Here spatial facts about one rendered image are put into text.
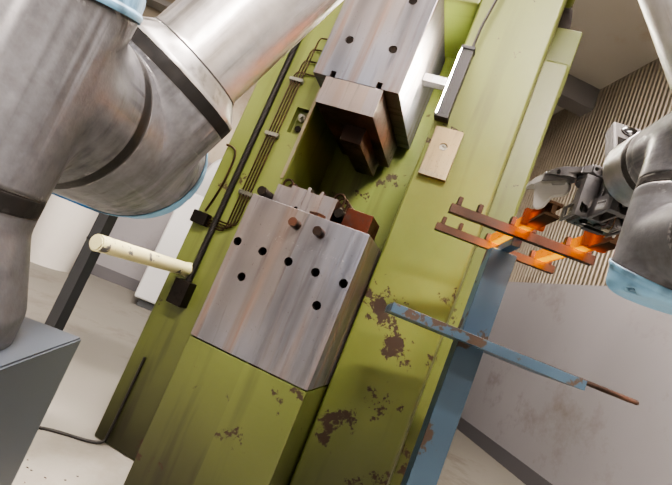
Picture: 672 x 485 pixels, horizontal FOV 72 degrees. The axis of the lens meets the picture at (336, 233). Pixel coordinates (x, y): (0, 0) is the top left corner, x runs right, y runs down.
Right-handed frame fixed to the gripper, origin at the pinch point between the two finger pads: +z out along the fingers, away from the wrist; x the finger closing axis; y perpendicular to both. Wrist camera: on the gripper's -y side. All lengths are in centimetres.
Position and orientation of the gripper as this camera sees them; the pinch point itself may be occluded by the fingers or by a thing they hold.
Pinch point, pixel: (570, 199)
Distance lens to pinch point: 87.4
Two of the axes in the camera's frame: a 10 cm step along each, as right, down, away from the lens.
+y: -3.8, 9.1, -1.4
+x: 9.2, 3.7, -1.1
